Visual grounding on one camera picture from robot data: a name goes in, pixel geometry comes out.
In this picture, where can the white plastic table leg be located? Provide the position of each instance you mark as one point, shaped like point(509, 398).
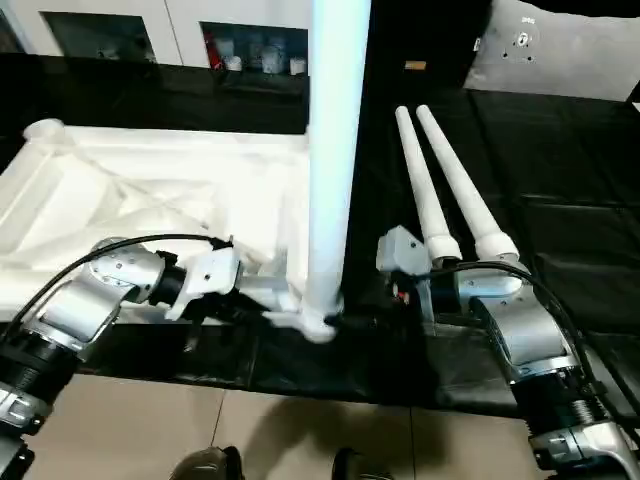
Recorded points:
point(465, 190)
point(425, 190)
point(335, 150)

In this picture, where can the white plastic table top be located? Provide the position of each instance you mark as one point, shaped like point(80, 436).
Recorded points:
point(150, 175)

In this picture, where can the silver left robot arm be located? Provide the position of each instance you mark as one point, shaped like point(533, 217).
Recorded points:
point(90, 300)

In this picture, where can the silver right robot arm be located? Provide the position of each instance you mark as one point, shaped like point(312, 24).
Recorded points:
point(525, 340)

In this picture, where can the dark right robot foot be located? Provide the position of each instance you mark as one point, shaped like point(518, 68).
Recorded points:
point(357, 467)

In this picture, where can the dark robot foot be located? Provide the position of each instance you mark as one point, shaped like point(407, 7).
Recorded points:
point(207, 465)
point(357, 467)

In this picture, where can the dark left robot foot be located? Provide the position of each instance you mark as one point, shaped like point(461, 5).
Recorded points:
point(207, 465)

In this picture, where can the black table mat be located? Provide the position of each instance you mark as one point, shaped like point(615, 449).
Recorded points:
point(550, 200)

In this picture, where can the gold label sticker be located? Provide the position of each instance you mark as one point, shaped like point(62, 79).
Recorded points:
point(415, 65)

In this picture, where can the black cabinet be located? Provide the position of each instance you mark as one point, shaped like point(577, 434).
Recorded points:
point(425, 35)

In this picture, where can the grey cushion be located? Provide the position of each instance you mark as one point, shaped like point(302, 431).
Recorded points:
point(565, 55)

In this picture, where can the white glass-door cabinet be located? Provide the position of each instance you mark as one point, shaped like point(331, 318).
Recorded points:
point(175, 20)

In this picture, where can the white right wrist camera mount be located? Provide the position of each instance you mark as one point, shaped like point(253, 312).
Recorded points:
point(400, 250)

